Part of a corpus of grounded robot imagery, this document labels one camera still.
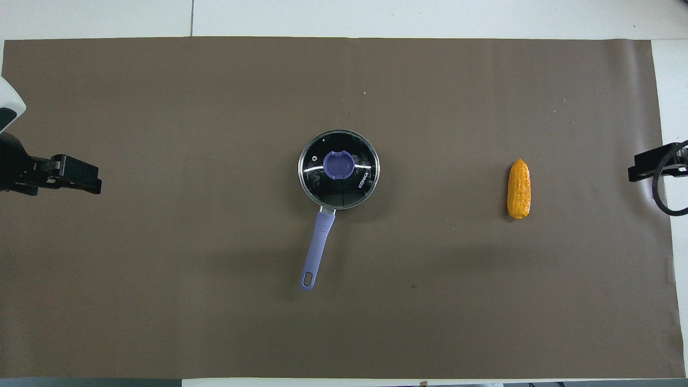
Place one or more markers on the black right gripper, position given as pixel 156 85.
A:
pixel 681 161

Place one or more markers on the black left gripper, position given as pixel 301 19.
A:
pixel 16 164

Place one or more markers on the yellow toy corn cob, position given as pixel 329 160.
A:
pixel 518 183

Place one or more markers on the glass lid purple knob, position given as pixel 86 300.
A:
pixel 324 188

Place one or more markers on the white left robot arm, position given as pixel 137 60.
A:
pixel 9 99

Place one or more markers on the brown table mat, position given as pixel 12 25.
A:
pixel 215 301

